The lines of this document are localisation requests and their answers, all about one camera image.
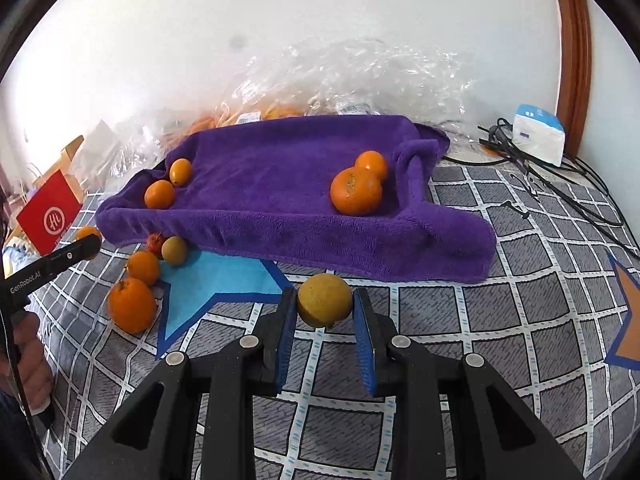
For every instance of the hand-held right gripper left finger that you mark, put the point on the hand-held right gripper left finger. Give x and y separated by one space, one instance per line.
285 345

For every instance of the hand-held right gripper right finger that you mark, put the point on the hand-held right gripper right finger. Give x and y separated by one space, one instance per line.
365 357

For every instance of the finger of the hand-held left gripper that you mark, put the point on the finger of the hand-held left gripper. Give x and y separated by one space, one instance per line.
75 255

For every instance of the small round orange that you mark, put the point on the small round orange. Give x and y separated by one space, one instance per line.
143 267
86 232
159 194

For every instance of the small yellow-green fruit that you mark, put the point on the small yellow-green fruit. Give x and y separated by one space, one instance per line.
175 250
325 300

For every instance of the oval small orange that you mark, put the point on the oval small orange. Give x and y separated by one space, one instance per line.
180 171

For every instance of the purple towel covered tray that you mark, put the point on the purple towel covered tray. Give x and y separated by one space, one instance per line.
280 200

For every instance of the large mandarin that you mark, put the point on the large mandarin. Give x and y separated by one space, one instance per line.
132 306
356 191
374 161

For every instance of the person's left hand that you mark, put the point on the person's left hand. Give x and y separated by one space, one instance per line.
32 360

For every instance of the red paper bag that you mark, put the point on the red paper bag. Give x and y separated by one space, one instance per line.
47 217

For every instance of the small red fruit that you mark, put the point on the small red fruit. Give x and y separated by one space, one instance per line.
155 243

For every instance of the checkered tablecloth with stars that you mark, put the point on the checkered tablecloth with stars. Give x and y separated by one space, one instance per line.
450 320

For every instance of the white plastic bag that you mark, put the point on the white plastic bag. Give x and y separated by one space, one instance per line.
102 147

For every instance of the small clear plastic bag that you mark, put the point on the small clear plastic bag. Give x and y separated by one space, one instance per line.
167 135

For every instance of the pile of bagged oranges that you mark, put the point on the pile of bagged oranges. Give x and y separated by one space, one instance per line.
272 112

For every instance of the large clear plastic bag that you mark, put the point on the large clear plastic bag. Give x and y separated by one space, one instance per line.
375 75

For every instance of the white and blue box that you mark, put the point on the white and blue box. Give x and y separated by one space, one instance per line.
537 132

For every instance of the brown wooden door frame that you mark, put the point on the brown wooden door frame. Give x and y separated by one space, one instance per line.
575 60

